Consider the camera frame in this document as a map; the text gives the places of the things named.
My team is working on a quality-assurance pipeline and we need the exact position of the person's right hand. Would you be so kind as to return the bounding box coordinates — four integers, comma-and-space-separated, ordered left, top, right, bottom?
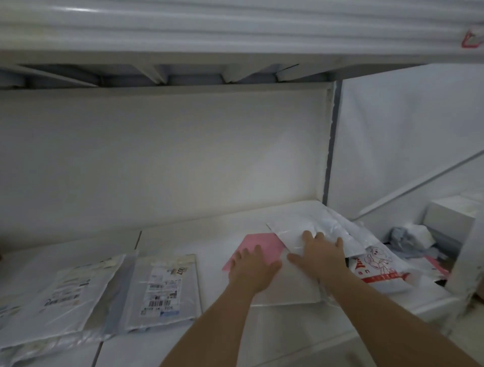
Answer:
287, 231, 347, 282

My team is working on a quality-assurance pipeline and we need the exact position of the person's left hand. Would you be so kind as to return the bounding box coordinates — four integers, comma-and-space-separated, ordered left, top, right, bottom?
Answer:
228, 244, 282, 295

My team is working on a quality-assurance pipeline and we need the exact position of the pink mailer bag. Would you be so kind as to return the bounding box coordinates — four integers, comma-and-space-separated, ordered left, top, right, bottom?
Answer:
222, 233, 287, 273

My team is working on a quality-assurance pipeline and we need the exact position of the white metal shelving rack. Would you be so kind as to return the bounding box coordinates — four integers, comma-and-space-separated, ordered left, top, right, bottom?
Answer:
0, 0, 484, 367

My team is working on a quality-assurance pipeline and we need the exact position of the person's right forearm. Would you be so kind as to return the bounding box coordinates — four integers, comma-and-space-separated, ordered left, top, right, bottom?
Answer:
321, 264, 481, 367

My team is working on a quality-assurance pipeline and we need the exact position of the person's left forearm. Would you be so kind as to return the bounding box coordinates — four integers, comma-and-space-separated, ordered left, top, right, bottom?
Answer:
160, 285, 258, 367

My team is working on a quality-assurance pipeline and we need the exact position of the crumpled grey-white plastic wrap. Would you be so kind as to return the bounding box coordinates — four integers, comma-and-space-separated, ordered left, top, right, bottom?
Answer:
389, 223, 436, 260

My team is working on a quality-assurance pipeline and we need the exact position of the pink printed plastic packet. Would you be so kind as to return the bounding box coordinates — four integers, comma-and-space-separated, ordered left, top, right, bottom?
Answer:
421, 255, 451, 280

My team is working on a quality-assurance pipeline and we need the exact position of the white open foam container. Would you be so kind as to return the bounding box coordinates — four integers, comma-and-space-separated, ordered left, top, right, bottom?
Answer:
422, 191, 484, 252

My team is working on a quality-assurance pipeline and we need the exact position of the red sticker remnant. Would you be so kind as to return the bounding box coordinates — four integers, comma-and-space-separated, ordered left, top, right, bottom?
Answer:
460, 29, 484, 49

